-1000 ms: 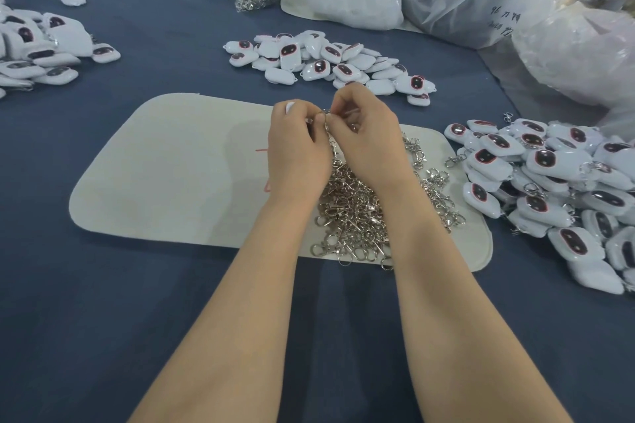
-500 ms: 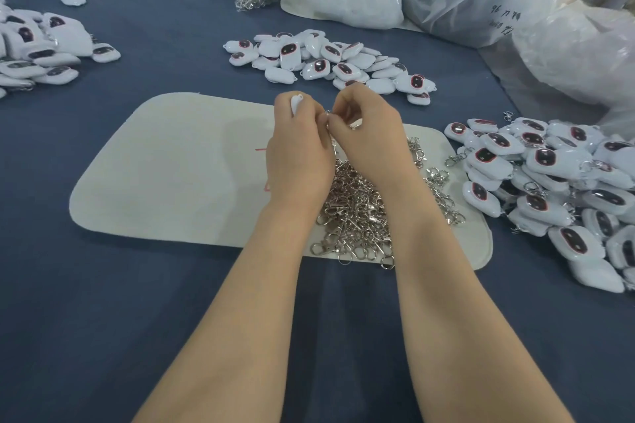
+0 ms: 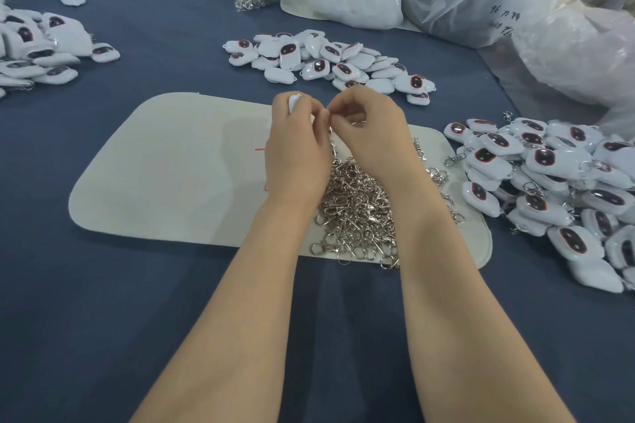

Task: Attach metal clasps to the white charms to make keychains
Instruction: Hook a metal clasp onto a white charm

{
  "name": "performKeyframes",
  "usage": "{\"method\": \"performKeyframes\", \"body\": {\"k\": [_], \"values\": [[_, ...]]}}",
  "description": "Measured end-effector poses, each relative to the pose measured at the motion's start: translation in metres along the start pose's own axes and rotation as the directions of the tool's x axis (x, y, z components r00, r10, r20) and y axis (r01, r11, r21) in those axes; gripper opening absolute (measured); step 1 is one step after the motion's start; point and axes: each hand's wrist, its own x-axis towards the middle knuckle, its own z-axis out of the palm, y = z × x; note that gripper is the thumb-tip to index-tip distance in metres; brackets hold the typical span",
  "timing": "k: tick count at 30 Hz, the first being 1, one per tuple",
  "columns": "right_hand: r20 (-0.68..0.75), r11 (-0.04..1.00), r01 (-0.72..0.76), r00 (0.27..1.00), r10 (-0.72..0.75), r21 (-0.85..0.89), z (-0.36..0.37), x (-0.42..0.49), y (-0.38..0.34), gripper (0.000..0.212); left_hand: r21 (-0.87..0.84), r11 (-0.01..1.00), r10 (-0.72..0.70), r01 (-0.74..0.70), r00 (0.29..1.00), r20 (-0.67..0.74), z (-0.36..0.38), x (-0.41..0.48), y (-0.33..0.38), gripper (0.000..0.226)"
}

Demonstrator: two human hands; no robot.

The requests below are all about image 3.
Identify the person's right hand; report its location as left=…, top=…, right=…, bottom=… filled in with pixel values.
left=327, top=85, right=426, bottom=203

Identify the person's left hand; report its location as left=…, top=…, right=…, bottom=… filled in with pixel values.
left=264, top=91, right=333, bottom=206

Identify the pile of metal clasps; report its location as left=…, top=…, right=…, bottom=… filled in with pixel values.
left=308, top=135, right=466, bottom=271

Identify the pile of finished fobs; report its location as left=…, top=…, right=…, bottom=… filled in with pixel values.
left=443, top=116, right=635, bottom=295

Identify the person's left forearm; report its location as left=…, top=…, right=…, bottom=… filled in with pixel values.
left=129, top=198, right=317, bottom=423

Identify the person's right forearm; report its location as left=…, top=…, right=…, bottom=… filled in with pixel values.
left=395, top=190, right=579, bottom=423

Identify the thin red thread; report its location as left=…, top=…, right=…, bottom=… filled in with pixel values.
left=255, top=147, right=271, bottom=193

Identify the cream felt work mat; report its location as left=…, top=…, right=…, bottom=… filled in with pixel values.
left=68, top=91, right=494, bottom=269

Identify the crumpled clear plastic bag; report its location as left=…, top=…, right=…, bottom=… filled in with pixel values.
left=512, top=1, right=635, bottom=134

